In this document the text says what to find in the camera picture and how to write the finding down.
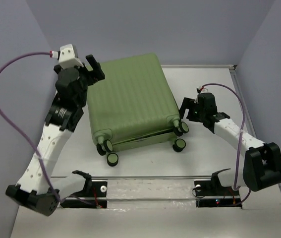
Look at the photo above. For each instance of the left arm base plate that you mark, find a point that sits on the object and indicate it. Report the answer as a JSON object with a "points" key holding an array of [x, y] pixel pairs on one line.
{"points": [[94, 198]]}

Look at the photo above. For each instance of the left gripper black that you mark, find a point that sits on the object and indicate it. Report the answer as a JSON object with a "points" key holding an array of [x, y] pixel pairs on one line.
{"points": [[98, 74]]}

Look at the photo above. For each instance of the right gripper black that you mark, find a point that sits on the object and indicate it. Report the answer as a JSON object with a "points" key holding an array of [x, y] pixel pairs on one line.
{"points": [[187, 103]]}

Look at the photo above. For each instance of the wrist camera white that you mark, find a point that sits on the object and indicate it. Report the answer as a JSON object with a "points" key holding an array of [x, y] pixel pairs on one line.
{"points": [[201, 89], [67, 56]]}

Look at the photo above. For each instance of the green suitcase with blue lining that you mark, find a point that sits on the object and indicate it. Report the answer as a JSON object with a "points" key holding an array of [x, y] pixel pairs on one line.
{"points": [[133, 107]]}

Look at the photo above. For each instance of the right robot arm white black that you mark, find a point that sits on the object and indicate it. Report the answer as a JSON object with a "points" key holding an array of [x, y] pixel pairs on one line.
{"points": [[261, 165]]}

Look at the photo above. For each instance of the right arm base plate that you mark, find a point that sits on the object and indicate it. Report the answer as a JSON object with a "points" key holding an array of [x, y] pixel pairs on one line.
{"points": [[209, 196]]}

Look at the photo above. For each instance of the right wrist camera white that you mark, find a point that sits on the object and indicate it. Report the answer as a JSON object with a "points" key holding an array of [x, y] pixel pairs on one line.
{"points": [[201, 89]]}

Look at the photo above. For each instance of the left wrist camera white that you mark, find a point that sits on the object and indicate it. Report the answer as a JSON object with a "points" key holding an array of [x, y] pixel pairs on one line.
{"points": [[67, 56]]}

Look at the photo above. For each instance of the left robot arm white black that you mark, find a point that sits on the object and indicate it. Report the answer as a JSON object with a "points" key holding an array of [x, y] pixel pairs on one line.
{"points": [[34, 189]]}

